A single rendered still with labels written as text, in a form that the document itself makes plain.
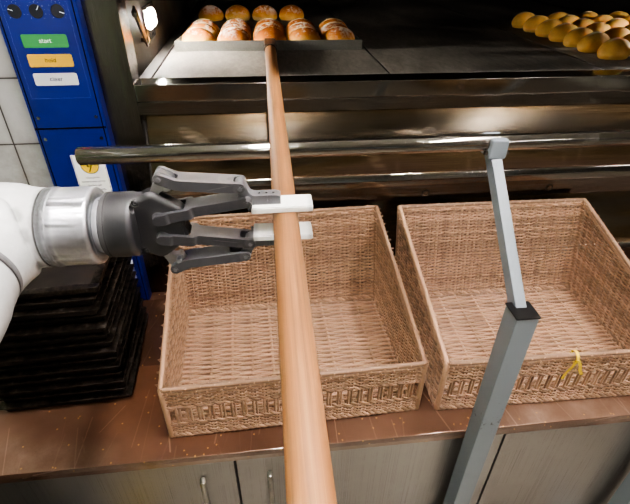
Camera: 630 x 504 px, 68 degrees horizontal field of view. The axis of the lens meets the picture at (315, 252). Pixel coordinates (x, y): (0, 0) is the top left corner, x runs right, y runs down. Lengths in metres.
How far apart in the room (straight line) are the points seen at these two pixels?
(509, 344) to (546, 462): 0.55
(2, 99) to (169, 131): 0.36
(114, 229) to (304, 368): 0.28
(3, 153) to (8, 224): 0.80
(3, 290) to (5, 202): 0.10
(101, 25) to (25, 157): 0.38
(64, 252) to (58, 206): 0.05
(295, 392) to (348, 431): 0.74
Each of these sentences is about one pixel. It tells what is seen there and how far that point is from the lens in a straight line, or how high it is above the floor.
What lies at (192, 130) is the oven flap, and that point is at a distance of 1.22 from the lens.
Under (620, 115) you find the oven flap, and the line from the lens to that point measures 1.55.
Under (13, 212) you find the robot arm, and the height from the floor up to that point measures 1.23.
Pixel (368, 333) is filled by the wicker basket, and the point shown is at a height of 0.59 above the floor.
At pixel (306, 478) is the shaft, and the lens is 0.31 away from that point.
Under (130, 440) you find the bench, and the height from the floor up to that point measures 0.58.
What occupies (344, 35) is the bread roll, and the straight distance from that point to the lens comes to 1.53.
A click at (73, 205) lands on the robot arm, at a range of 0.55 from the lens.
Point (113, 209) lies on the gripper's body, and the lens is 0.55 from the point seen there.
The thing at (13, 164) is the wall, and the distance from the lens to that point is 1.36.
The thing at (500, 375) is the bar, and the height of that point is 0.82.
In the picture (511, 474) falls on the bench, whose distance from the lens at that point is 1.36.
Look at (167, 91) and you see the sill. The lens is 1.18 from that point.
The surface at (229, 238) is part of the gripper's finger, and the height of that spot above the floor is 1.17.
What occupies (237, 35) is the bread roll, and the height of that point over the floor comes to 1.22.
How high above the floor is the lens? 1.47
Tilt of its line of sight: 34 degrees down
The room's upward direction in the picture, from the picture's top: 1 degrees clockwise
